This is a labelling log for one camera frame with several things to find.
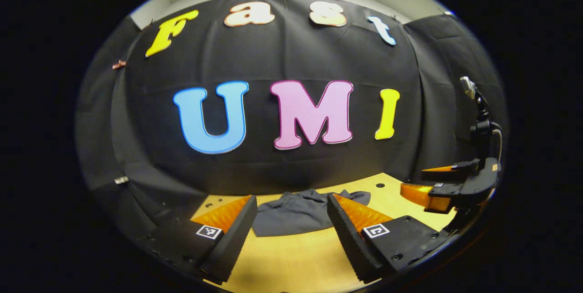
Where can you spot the silver metal clip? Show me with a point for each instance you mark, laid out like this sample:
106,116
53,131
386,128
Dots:
121,180

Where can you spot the black backdrop cloth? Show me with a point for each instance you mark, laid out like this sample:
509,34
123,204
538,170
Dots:
273,174

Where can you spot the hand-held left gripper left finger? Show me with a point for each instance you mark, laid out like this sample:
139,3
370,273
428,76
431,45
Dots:
237,238

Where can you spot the copper coloured clip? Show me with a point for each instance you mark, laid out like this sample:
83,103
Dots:
119,64

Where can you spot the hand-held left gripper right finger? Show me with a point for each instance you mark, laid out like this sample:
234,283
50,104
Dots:
346,238

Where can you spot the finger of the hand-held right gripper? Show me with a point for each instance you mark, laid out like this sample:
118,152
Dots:
455,172
432,197

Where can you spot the grey button shirt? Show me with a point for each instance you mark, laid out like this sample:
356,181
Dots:
296,215

